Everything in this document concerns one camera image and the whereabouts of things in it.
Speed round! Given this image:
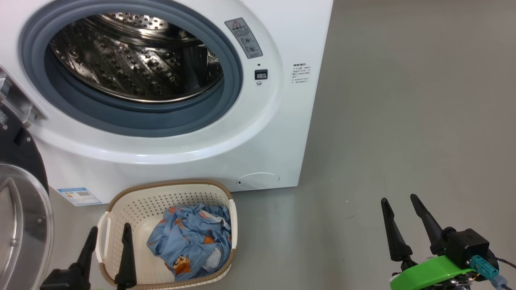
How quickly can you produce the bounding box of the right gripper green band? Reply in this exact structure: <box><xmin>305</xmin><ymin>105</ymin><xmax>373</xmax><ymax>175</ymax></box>
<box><xmin>381</xmin><ymin>194</ymin><xmax>476</xmax><ymax>290</ymax></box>

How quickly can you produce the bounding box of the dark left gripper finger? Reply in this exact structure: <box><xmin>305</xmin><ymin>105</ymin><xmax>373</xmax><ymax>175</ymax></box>
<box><xmin>69</xmin><ymin>226</ymin><xmax>98</xmax><ymax>282</ymax></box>
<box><xmin>114</xmin><ymin>223</ymin><xmax>137</xmax><ymax>290</ymax></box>

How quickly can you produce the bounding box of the blue cartoon print garment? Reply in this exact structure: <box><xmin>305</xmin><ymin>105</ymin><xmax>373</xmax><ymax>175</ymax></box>
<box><xmin>146</xmin><ymin>204</ymin><xmax>233</xmax><ymax>282</ymax></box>

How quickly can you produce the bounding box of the black glass washing machine door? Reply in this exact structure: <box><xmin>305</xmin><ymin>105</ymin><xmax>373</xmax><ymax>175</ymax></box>
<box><xmin>0</xmin><ymin>66</ymin><xmax>54</xmax><ymax>290</ymax></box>

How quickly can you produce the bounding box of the cream perforated laundry basket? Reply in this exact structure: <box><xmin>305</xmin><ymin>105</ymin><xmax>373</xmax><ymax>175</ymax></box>
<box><xmin>96</xmin><ymin>179</ymin><xmax>238</xmax><ymax>290</ymax></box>

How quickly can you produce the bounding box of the grey rubber door gasket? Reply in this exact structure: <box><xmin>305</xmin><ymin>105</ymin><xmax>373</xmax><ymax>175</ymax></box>
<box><xmin>19</xmin><ymin>0</ymin><xmax>243</xmax><ymax>138</ymax></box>

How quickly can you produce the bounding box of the white washing machine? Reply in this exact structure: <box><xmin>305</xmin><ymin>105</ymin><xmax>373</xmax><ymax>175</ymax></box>
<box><xmin>0</xmin><ymin>0</ymin><xmax>334</xmax><ymax>206</ymax></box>

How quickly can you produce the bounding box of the blue energy label sticker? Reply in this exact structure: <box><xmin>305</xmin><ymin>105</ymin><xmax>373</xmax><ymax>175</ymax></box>
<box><xmin>56</xmin><ymin>187</ymin><xmax>102</xmax><ymax>207</ymax></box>

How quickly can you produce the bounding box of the round white filter cover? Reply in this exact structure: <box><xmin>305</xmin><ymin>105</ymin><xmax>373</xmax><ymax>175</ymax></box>
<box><xmin>237</xmin><ymin>172</ymin><xmax>280</xmax><ymax>190</ymax></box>

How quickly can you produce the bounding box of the steel washer drum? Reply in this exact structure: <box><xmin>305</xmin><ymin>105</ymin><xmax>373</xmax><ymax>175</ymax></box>
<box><xmin>49</xmin><ymin>12</ymin><xmax>224</xmax><ymax>103</ymax></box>

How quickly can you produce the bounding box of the grey warning sticker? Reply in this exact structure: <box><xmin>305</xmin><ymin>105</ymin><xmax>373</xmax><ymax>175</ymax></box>
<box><xmin>225</xmin><ymin>17</ymin><xmax>263</xmax><ymax>59</ymax></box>

